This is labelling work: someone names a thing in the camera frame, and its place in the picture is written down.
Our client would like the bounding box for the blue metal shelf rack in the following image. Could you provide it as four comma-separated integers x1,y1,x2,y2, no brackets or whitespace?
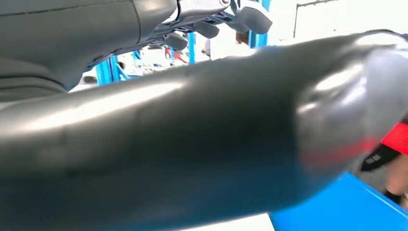
95,0,408,231

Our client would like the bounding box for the red barrier belt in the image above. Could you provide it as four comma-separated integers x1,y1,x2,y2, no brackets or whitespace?
380,122,408,157

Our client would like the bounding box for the person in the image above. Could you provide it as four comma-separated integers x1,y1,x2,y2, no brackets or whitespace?
360,116,408,208

